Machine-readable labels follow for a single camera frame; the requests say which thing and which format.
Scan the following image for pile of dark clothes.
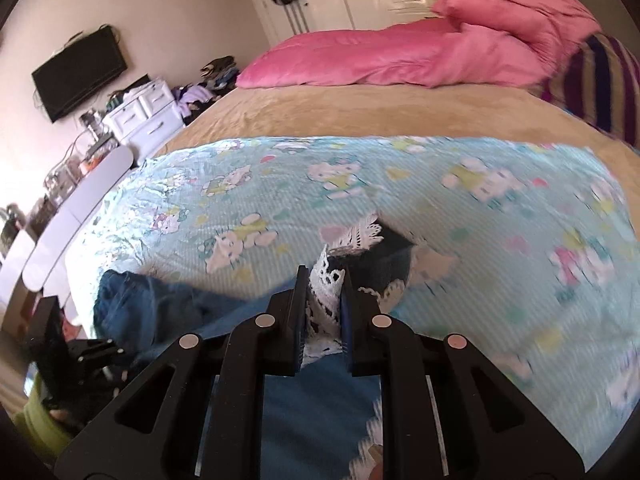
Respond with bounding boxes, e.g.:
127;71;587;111
200;56;240;92

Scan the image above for purple garment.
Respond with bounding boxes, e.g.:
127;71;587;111
172;85;211;116

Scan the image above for white drawer cabinet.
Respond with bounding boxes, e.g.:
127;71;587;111
102;77;186;153

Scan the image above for striped pillow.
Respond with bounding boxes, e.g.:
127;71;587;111
542;32;640;143

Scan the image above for pink duvet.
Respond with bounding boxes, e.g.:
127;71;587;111
235;0;601;88

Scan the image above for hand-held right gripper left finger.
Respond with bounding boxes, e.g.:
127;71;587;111
54;264;308;480

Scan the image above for cartoon cat printed blanket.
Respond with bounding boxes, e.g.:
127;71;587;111
65;135;633;471

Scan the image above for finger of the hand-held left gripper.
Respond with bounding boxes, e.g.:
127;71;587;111
97;339;127;362

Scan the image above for tan bed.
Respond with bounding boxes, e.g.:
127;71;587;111
150;82;640;161

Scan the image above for clutter of small bottles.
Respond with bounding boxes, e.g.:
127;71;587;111
42;110;118;203

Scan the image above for person's left forearm green sleeve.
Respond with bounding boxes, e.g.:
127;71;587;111
15;370;81;461

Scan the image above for black wall television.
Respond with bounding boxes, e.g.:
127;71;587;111
31;25;128;123

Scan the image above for blue denim jeans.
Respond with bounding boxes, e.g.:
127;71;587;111
95;212;418;480

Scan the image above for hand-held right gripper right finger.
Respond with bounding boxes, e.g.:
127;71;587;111
339;280;586;480

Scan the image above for white bed footboard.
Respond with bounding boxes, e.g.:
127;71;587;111
0;145;133;291

